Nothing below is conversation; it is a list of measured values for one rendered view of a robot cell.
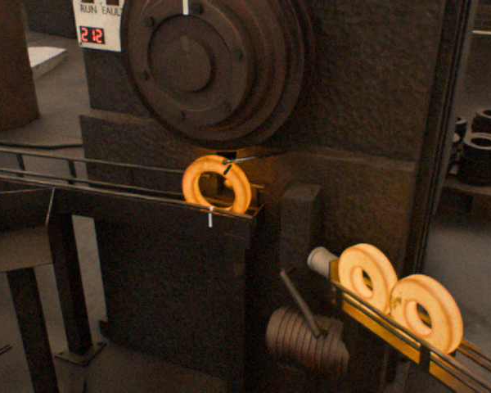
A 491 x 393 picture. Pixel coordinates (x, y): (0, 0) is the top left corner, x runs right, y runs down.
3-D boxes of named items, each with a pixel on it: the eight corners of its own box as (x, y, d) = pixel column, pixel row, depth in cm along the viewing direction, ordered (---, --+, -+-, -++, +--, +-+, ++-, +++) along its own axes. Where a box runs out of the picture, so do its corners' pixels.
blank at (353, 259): (349, 232, 127) (338, 237, 125) (401, 260, 114) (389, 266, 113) (349, 292, 133) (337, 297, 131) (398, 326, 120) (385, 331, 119)
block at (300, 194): (291, 255, 157) (295, 177, 146) (319, 262, 154) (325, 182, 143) (277, 276, 149) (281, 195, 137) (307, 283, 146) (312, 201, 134)
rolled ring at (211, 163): (245, 166, 141) (251, 161, 144) (180, 154, 147) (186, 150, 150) (245, 230, 150) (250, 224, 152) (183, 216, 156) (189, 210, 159)
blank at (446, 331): (402, 261, 114) (389, 266, 113) (467, 296, 102) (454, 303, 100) (398, 326, 120) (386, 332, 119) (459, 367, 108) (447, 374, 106)
